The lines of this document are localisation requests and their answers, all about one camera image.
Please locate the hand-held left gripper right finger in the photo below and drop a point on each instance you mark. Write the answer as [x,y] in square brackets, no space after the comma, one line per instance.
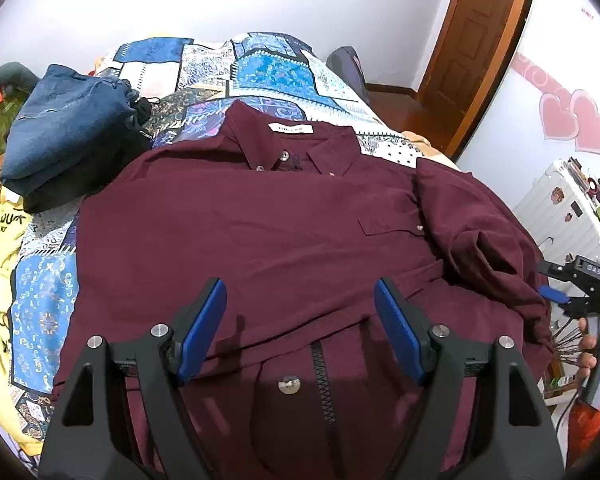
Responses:
[397,330]

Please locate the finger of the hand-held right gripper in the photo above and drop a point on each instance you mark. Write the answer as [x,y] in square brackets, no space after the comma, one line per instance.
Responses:
[553,293]
[555,271]

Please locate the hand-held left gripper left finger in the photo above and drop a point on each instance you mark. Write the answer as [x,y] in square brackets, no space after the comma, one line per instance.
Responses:
[202,330]

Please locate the maroon button-up shirt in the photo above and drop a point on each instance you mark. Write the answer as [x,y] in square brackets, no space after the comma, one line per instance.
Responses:
[260,230]

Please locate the person's right hand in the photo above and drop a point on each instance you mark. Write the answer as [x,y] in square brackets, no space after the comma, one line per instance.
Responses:
[587,346]

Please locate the white ribbed suitcase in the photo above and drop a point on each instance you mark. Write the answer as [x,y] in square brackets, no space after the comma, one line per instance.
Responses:
[545,205]

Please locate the person's orange clothing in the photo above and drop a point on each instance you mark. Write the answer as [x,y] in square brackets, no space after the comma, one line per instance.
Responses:
[592,430]

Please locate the tan bed sheet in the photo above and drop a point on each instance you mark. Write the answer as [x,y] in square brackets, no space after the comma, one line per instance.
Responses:
[430,147]

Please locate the yellow printed garment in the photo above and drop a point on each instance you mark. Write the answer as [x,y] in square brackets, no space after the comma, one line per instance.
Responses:
[2,260]

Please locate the black cloth pouch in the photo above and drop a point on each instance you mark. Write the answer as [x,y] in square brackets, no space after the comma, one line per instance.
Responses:
[140,109]

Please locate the brown wooden door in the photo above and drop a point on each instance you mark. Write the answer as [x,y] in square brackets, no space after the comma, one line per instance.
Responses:
[475,35]

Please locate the folded blue jeans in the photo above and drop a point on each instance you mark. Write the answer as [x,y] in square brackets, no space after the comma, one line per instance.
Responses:
[60,125]

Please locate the dark grey pillow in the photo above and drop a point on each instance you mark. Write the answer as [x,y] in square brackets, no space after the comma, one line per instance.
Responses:
[347,70]

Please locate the blue patchwork blanket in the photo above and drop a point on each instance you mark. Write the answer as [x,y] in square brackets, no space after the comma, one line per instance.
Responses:
[275,70]

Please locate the green patterned cloth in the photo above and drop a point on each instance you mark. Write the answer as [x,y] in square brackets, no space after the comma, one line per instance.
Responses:
[0,130]

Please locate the dark grey garment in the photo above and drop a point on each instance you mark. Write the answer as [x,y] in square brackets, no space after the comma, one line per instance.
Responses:
[12,74]

